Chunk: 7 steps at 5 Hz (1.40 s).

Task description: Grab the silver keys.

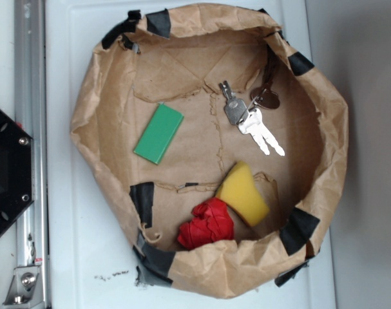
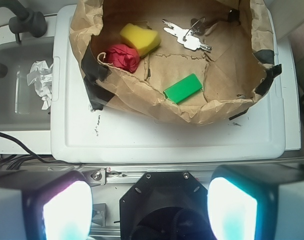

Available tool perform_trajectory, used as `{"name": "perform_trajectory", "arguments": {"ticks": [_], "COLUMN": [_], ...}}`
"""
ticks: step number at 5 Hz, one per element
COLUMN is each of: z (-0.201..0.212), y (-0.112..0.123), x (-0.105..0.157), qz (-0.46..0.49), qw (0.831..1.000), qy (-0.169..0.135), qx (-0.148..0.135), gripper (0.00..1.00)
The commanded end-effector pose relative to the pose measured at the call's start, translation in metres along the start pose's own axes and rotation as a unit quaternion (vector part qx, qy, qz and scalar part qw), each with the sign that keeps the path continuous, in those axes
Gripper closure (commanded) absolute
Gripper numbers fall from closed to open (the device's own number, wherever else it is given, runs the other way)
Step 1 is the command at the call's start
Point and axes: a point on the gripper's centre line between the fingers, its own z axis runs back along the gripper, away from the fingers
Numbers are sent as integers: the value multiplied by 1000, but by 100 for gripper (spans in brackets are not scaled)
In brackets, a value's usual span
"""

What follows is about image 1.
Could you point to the silver key bunch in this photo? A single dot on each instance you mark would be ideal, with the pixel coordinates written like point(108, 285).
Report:
point(249, 121)

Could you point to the green rectangular block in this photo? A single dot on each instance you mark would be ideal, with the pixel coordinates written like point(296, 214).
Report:
point(158, 134)

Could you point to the yellow sponge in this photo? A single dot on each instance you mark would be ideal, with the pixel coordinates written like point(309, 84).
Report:
point(239, 192)

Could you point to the red crumpled ball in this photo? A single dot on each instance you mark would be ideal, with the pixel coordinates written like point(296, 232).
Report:
point(211, 222)

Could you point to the white tray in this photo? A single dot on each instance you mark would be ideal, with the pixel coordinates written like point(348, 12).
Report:
point(91, 262)

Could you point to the aluminium frame rail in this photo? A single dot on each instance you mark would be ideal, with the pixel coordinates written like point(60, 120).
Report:
point(30, 112)

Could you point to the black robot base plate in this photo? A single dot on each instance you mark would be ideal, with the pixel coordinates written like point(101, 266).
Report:
point(16, 188)

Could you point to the metal corner bracket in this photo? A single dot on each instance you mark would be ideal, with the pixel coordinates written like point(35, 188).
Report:
point(25, 289)

